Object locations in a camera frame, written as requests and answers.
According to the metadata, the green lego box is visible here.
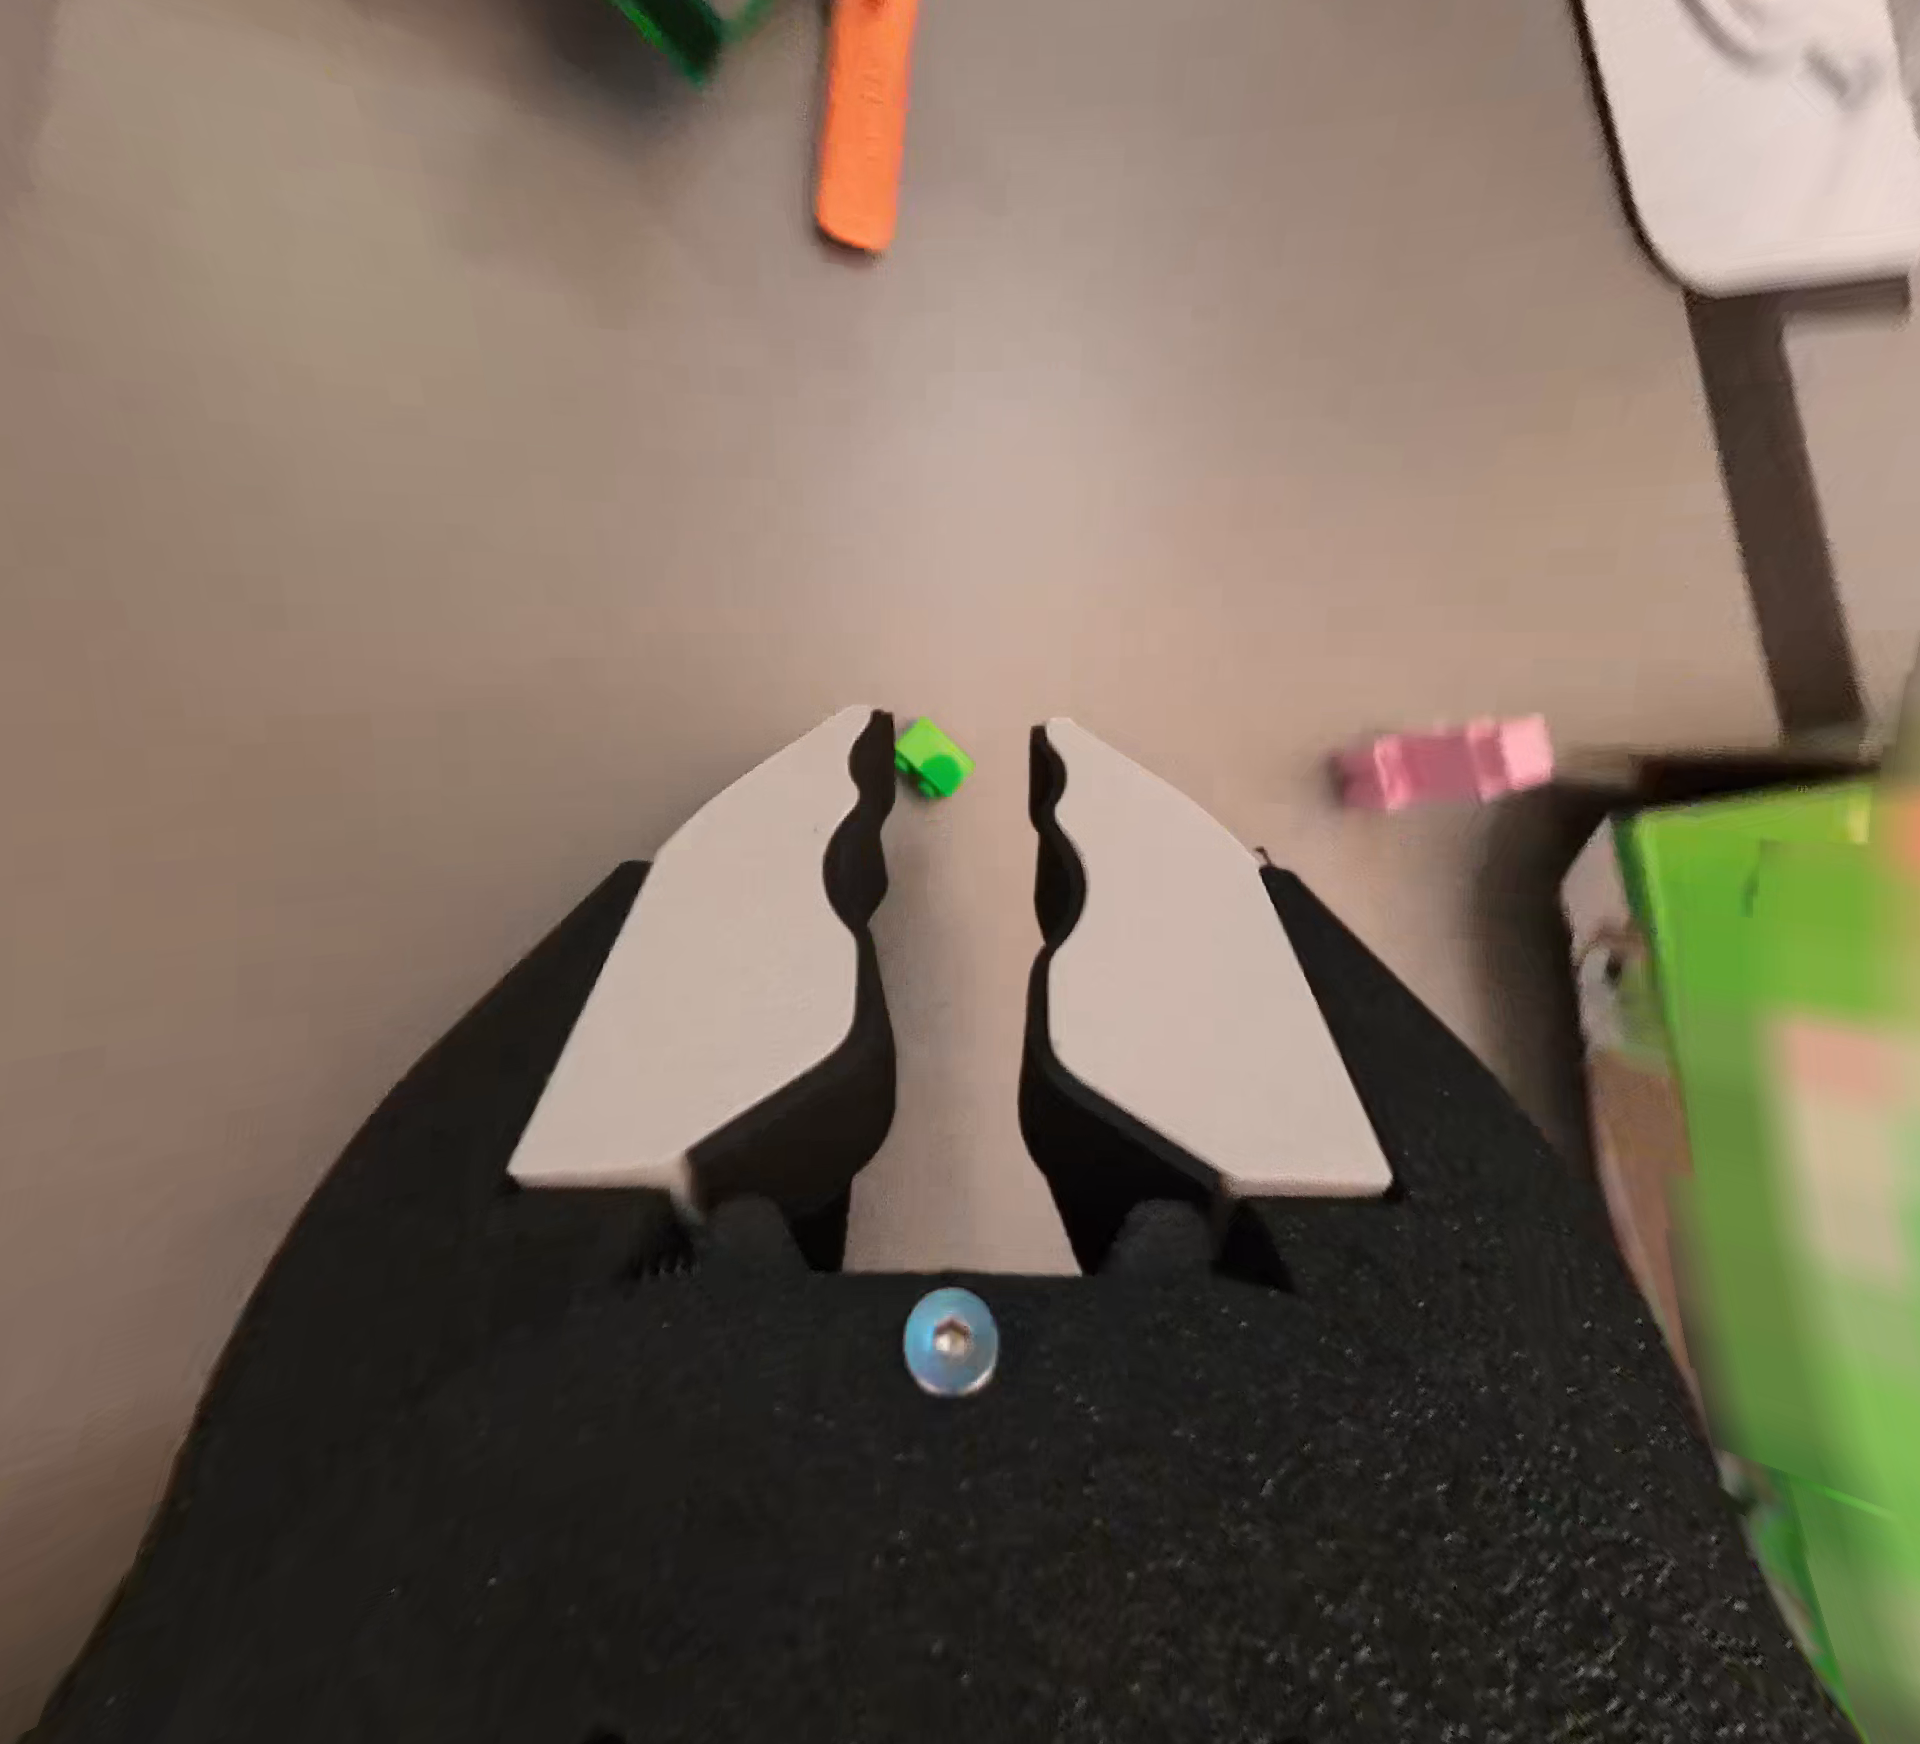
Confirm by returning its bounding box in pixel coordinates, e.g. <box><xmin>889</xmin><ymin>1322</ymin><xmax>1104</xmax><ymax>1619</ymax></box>
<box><xmin>1560</xmin><ymin>762</ymin><xmax>1920</xmax><ymax>1744</ymax></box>

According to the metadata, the pink lego pig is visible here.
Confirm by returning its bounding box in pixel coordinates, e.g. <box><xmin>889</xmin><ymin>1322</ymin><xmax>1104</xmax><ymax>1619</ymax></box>
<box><xmin>1330</xmin><ymin>714</ymin><xmax>1556</xmax><ymax>815</ymax></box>

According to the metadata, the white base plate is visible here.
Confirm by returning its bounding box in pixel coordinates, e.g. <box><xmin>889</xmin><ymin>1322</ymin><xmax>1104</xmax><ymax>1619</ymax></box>
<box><xmin>1526</xmin><ymin>0</ymin><xmax>1920</xmax><ymax>297</ymax></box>

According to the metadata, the small green lego brick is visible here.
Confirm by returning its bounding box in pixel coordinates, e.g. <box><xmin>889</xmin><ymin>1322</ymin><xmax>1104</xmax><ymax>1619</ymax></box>
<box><xmin>895</xmin><ymin>719</ymin><xmax>977</xmax><ymax>801</ymax></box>

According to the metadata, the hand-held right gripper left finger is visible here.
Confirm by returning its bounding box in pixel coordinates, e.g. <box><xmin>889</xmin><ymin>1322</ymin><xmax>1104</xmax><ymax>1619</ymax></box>
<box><xmin>506</xmin><ymin>705</ymin><xmax>901</xmax><ymax>1269</ymax></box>

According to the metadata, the orange brick separator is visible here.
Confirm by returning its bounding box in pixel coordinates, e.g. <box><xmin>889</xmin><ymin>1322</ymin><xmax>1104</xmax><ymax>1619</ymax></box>
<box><xmin>813</xmin><ymin>0</ymin><xmax>933</xmax><ymax>257</ymax></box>

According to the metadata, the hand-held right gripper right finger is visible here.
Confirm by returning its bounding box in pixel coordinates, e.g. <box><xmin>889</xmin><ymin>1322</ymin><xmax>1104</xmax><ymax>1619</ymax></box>
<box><xmin>1016</xmin><ymin>715</ymin><xmax>1399</xmax><ymax>1277</ymax></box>

